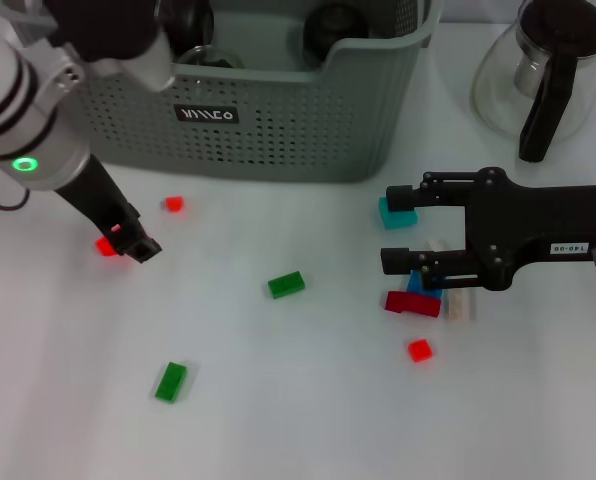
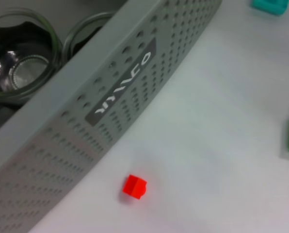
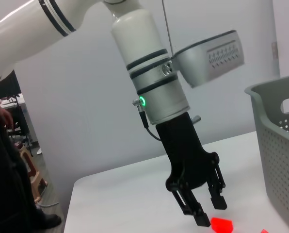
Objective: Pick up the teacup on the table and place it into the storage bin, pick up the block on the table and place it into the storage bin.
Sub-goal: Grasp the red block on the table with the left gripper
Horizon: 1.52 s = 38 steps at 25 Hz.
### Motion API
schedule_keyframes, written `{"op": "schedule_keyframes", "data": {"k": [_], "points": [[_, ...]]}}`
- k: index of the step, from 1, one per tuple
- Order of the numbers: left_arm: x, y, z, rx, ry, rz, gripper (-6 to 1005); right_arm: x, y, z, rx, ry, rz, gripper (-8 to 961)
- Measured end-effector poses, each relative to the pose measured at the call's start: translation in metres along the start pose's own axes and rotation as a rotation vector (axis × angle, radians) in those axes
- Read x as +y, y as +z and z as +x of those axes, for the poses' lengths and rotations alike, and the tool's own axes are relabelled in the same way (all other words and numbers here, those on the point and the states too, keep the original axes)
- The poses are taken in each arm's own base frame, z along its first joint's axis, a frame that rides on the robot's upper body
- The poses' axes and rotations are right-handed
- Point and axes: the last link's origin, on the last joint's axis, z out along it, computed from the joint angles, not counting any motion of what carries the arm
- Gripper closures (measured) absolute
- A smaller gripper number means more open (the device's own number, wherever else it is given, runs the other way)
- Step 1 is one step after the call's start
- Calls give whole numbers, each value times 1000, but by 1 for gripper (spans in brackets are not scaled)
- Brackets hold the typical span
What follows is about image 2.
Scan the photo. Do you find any grey perforated storage bin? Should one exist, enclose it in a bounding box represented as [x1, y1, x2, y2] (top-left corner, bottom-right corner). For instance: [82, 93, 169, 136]
[0, 0, 223, 233]

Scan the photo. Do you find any small red cube brick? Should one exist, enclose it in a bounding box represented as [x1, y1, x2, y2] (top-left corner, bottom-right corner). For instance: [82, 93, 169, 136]
[122, 174, 148, 200]

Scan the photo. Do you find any teal square brick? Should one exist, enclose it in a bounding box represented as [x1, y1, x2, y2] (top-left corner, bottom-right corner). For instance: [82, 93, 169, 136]
[250, 0, 289, 17]

